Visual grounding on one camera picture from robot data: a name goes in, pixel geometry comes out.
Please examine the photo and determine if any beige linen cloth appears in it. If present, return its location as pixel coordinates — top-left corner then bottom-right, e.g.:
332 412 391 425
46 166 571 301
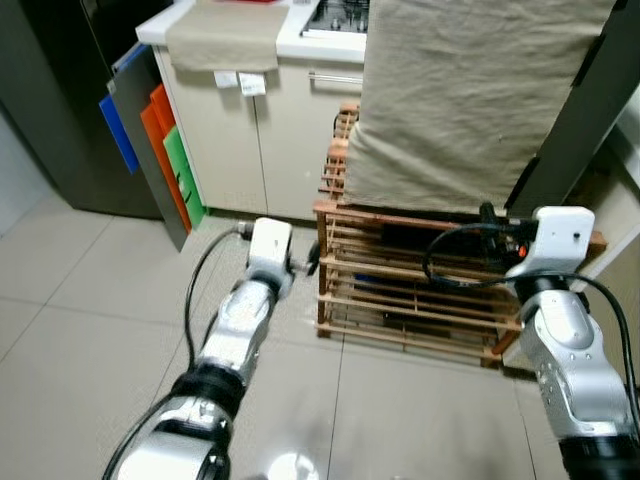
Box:
343 0 619 216

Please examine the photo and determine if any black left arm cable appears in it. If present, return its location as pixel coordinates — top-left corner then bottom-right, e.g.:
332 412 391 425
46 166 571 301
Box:
100 222 256 480

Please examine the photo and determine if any metal bar cabinet handle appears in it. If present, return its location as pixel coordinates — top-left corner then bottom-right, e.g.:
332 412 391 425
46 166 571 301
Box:
308 68 364 87

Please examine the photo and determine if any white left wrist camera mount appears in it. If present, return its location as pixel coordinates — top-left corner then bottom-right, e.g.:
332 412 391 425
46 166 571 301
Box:
248 217 294 286

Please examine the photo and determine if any white counter unit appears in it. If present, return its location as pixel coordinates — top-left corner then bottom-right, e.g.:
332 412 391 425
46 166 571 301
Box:
590 85 640 331

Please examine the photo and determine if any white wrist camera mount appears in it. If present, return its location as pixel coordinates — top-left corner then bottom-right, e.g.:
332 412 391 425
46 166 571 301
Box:
248 217 294 286
505 205 596 283

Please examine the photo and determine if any dark grey tall cabinet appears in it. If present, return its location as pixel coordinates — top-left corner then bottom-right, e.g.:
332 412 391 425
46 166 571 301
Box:
0 0 176 219

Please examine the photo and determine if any beige table runner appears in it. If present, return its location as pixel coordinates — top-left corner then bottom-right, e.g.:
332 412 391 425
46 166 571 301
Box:
165 0 293 74

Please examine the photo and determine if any grey board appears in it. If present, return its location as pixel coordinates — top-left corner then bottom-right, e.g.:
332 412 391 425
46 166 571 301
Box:
108 45 193 251

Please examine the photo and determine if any orange plastic board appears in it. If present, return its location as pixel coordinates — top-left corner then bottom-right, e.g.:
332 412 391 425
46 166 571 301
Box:
140 83 196 233

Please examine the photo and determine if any steel gas hob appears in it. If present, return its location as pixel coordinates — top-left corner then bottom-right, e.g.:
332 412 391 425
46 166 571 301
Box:
300 0 371 41

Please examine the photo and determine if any wooden slatted rack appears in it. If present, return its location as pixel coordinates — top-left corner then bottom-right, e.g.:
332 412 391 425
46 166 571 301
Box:
313 100 609 369

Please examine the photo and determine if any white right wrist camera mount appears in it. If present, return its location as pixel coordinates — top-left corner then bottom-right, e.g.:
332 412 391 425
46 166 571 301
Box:
505 205 596 283

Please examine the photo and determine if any green plastic board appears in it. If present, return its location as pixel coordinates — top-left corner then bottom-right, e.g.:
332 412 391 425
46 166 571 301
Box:
163 125 207 229

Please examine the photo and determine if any printed white paper tag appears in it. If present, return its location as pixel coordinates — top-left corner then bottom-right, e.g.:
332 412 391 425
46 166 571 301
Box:
238 72 269 98

